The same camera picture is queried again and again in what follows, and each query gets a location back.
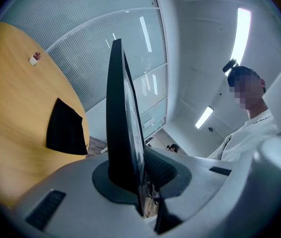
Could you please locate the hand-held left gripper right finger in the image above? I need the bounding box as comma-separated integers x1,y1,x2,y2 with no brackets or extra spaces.
144,147,236,238

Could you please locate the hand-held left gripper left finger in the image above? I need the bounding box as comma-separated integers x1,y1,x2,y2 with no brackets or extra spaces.
7,154,156,238

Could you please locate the round wooden table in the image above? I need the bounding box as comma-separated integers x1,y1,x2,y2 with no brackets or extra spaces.
0,21,90,209

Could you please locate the long ceiling light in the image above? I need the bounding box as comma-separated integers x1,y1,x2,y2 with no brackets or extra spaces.
194,105,215,130
230,7,252,66

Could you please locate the black cloth pouch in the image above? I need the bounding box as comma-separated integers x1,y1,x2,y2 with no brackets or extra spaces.
46,97,89,156

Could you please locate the person in white shirt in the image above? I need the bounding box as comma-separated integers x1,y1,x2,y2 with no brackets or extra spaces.
207,109,280,162

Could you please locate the white door lock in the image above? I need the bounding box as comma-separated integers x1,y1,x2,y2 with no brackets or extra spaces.
142,117,155,129

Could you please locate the person's head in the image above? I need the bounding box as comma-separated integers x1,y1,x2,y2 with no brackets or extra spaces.
226,65,267,120

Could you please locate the small potted plant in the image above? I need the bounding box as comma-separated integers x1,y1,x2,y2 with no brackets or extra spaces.
28,52,42,66

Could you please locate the black head-worn camera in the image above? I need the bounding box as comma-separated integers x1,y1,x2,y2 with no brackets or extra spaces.
222,58,239,73

